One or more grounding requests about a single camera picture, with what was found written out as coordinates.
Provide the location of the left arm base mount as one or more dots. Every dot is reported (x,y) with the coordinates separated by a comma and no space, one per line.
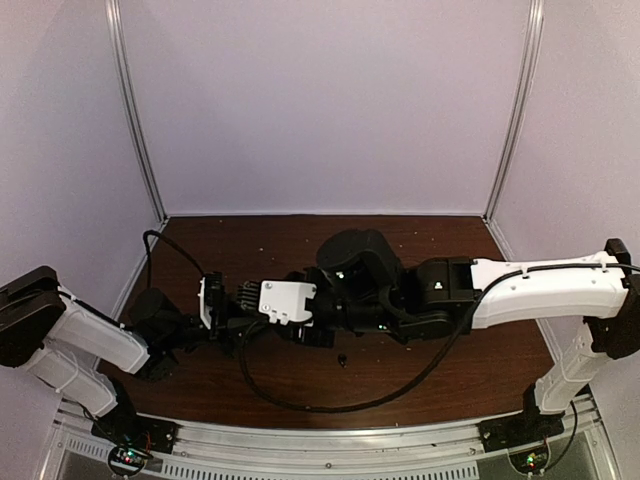
(142,449)

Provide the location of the left aluminium post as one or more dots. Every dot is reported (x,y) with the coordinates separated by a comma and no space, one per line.
(132,116)

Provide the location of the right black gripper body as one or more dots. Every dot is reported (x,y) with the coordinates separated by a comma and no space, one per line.
(293,332)

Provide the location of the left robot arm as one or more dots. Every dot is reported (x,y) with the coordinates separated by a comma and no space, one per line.
(44,327)

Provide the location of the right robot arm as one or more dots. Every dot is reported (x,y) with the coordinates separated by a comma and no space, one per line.
(360,285)

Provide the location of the aluminium front rail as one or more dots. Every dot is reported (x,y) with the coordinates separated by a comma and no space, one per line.
(451,450)

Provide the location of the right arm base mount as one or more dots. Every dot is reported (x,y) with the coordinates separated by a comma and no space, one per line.
(525,440)

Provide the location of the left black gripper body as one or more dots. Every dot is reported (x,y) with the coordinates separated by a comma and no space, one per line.
(218,334)

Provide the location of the right aluminium post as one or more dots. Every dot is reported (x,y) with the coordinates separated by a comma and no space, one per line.
(529,60)

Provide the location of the aluminium post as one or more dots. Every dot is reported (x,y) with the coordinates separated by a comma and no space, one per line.
(132,116)
(529,60)

